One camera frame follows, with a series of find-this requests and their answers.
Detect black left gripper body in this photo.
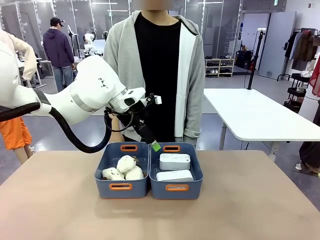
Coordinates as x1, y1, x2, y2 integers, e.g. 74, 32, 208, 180
119, 107, 151, 137

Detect white digital clock grey face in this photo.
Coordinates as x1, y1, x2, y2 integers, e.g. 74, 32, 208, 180
155, 169, 195, 183
159, 153, 192, 172

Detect white plush sheep brown feet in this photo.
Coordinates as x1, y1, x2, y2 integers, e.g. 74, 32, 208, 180
124, 165, 148, 181
116, 154, 140, 173
101, 167, 125, 181

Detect person's right hand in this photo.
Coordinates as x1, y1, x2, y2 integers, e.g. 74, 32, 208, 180
109, 117, 125, 144

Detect person in grey hoodie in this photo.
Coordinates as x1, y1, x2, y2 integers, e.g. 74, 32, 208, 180
102, 8, 206, 145

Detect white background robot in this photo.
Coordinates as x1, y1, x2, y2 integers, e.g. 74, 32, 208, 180
83, 30, 98, 55

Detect wooden shoe rack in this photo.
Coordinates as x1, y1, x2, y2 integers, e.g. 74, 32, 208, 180
204, 57, 236, 78

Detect person in purple hoodie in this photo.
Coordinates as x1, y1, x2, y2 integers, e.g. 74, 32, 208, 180
42, 17, 76, 93

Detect white table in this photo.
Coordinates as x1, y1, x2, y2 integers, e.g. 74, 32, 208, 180
203, 87, 320, 151

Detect person in orange shorts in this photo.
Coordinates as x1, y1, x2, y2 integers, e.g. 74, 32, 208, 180
0, 29, 38, 166

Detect black bags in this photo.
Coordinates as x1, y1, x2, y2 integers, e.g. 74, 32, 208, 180
235, 49, 254, 70

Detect black tripod stand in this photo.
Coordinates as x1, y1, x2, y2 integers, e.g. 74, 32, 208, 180
246, 28, 266, 91

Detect black utility cart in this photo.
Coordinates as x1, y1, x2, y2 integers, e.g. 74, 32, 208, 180
283, 72, 311, 114

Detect grey door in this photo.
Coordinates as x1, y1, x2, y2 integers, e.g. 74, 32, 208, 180
258, 10, 298, 81

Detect person in black trousers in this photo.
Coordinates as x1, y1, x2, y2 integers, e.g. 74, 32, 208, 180
294, 140, 320, 178

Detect red cloth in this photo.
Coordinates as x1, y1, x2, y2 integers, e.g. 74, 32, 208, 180
308, 59, 320, 98

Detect clothes rack with coats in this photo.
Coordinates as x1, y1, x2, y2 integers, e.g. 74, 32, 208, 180
284, 27, 320, 81

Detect blue plastic basket orange handles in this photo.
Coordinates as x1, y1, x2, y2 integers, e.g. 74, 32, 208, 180
148, 141, 204, 201
94, 141, 151, 200

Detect thick black corrugated hose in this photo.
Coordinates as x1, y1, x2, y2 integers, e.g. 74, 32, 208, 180
0, 101, 113, 154

